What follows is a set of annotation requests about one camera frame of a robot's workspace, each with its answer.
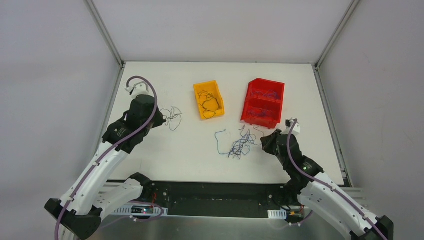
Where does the aluminium frame rail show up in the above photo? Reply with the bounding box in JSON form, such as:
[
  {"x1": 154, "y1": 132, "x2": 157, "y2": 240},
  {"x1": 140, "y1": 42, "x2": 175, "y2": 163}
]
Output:
[{"x1": 69, "y1": 181, "x2": 369, "y2": 210}]

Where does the left white slotted cable duct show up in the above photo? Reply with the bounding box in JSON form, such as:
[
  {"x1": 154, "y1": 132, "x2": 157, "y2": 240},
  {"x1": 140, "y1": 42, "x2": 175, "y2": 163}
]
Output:
[{"x1": 110, "y1": 203, "x2": 168, "y2": 218}]

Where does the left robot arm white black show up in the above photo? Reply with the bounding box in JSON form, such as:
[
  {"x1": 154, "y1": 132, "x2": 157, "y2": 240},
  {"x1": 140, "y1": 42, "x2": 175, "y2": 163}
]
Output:
[{"x1": 44, "y1": 80, "x2": 165, "y2": 240}]

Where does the black striped single wire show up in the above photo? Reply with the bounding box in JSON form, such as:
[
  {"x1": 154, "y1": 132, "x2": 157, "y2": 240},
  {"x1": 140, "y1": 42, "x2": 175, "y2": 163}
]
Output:
[{"x1": 197, "y1": 91, "x2": 222, "y2": 119}]

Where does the yellow plastic bin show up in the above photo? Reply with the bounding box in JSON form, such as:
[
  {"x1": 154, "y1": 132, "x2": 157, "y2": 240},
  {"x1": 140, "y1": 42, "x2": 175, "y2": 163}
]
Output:
[{"x1": 193, "y1": 80, "x2": 225, "y2": 120}]

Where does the grey single wire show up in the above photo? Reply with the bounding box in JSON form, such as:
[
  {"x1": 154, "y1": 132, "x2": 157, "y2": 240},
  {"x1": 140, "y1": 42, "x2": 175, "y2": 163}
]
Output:
[{"x1": 248, "y1": 109, "x2": 276, "y2": 119}]

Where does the right white slotted cable duct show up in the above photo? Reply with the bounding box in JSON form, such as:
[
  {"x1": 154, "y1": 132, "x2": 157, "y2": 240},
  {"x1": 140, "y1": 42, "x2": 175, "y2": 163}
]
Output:
[{"x1": 267, "y1": 209, "x2": 287, "y2": 220}]

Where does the white slotted cable duct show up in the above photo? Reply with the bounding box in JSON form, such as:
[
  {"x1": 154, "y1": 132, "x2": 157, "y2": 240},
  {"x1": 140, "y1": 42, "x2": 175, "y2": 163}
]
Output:
[
  {"x1": 267, "y1": 209, "x2": 287, "y2": 220},
  {"x1": 110, "y1": 203, "x2": 168, "y2": 218}
]

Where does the red plastic bin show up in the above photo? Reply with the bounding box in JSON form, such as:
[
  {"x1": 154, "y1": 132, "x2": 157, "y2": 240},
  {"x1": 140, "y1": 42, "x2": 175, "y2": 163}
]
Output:
[{"x1": 240, "y1": 78, "x2": 285, "y2": 129}]

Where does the blue wire bundle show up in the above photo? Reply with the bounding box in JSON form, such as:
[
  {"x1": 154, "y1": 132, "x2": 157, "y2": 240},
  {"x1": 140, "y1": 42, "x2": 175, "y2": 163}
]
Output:
[{"x1": 214, "y1": 125, "x2": 266, "y2": 161}]

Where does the purple single wire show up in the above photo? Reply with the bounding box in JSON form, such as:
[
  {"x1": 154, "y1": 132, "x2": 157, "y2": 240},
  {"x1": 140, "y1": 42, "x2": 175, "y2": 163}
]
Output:
[{"x1": 251, "y1": 88, "x2": 281, "y2": 100}]

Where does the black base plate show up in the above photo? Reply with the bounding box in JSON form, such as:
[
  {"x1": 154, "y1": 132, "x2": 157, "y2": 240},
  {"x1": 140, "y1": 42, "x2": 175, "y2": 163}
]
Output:
[{"x1": 119, "y1": 180, "x2": 316, "y2": 220}]

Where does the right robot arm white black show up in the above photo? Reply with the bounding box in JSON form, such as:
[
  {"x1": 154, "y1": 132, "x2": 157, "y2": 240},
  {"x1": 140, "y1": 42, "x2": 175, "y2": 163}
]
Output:
[{"x1": 260, "y1": 118, "x2": 394, "y2": 240}]

